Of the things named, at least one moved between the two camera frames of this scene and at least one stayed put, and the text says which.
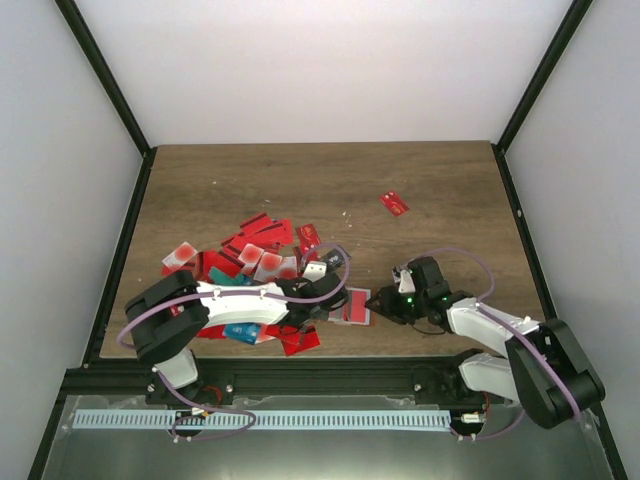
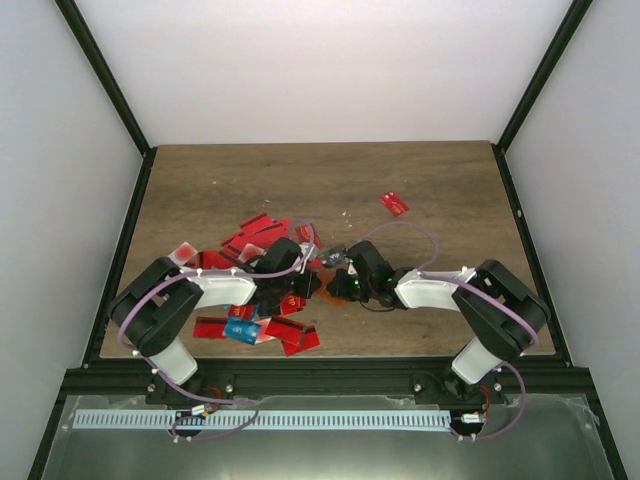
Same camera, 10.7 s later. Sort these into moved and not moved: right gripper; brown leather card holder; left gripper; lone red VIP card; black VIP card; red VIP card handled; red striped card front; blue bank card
Moved: brown leather card holder; left gripper; right gripper
Not moved: red VIP card handled; blue bank card; red striped card front; lone red VIP card; black VIP card
